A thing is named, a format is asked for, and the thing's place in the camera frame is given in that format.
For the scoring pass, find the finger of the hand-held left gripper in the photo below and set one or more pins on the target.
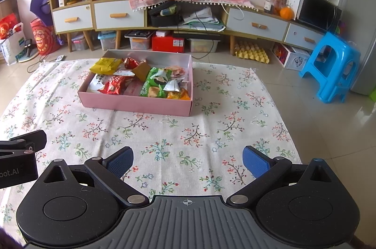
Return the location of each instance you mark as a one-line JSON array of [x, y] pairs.
[[33, 140]]

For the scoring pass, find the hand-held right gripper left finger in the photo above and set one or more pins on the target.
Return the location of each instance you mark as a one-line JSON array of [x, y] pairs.
[[119, 162]]

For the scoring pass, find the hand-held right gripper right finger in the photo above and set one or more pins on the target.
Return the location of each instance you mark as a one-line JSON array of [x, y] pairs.
[[255, 162]]

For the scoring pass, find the pink cardboard box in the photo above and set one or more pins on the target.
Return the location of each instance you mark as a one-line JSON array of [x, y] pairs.
[[132, 103]]

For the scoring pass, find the red snack packet white pattern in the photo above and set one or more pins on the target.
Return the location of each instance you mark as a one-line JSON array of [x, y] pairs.
[[114, 86]]

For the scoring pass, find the white snack packet black print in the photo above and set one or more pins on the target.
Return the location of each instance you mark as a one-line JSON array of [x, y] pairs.
[[97, 83]]

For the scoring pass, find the green cracker packet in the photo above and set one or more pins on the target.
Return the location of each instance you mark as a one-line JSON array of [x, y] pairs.
[[154, 83]]

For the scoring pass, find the orange snack packet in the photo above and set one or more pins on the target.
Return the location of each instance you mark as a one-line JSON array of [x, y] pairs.
[[177, 94]]

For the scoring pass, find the small white snack packet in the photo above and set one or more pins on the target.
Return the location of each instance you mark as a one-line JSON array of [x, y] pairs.
[[123, 72]]

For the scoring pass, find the silver foil snack packet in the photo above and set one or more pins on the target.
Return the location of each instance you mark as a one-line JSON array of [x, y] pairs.
[[171, 86]]

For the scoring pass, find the gold brown snack packet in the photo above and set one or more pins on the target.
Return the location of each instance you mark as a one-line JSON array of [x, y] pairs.
[[142, 71]]

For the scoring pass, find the yellow snack packet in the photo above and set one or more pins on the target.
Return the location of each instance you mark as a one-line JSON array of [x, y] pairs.
[[105, 65]]

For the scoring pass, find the orange-red cracker packet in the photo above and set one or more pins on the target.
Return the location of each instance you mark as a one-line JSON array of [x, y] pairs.
[[130, 62]]

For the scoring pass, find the pale pink snack packet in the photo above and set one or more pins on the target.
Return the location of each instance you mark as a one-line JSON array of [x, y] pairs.
[[176, 71]]

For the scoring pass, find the floral printed floor cloth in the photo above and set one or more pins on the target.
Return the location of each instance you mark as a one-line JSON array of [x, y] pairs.
[[176, 125]]

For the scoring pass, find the small white floor device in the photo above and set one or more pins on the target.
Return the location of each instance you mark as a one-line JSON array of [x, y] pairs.
[[59, 58]]

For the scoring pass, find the white paper bag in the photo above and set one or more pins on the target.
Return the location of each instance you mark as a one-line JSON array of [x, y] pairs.
[[11, 50]]

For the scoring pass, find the round red bag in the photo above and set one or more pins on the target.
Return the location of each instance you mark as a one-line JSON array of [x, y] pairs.
[[44, 37]]

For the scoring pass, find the clear plastic storage box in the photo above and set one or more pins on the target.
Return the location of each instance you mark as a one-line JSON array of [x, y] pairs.
[[202, 45], [138, 41], [80, 43], [108, 41]]

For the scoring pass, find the yellow egg tray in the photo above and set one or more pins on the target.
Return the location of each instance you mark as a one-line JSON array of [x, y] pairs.
[[252, 54]]

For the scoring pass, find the white printed carton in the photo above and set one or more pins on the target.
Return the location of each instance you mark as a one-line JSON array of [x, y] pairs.
[[296, 61]]

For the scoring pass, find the red gift bag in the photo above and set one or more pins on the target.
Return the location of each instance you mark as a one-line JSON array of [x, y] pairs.
[[7, 27]]

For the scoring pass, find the red flat box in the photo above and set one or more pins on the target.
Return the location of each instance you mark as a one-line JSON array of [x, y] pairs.
[[164, 44]]

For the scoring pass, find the white cabinet drawer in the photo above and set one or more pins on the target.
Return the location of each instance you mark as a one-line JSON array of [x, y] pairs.
[[105, 12], [243, 18], [293, 34], [63, 15]]

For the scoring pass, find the purple plush item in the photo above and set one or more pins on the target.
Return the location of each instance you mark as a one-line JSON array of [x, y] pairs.
[[39, 6]]

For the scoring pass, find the blue plastic stool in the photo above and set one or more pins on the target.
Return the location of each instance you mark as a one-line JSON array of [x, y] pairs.
[[332, 49]]

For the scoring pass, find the low wooden TV cabinet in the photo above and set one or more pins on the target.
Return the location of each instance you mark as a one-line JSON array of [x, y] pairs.
[[223, 18]]

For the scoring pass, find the black storage tray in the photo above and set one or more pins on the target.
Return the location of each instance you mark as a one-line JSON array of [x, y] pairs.
[[163, 18]]

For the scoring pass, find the orange fruit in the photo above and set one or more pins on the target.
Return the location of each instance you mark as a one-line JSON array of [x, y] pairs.
[[286, 13]]

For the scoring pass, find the pile of papers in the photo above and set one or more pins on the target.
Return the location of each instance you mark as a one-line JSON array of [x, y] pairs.
[[202, 18]]

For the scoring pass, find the dark glass jar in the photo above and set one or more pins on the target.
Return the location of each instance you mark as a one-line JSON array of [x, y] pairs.
[[268, 5]]

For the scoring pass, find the black microwave oven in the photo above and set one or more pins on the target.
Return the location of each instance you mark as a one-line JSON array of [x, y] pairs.
[[315, 9]]

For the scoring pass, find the grey refrigerator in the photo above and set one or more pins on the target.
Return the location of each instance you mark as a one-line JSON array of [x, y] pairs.
[[365, 31]]

